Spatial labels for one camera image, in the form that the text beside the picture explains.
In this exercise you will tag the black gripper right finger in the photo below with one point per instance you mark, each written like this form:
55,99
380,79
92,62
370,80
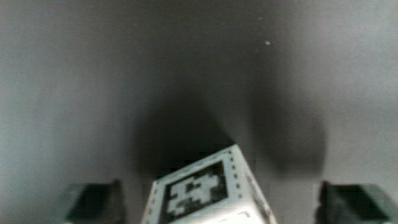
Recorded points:
354,204

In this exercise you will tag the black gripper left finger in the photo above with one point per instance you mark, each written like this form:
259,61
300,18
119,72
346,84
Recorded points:
98,208

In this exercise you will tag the white tagged cube nut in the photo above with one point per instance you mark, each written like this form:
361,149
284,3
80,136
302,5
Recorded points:
208,194

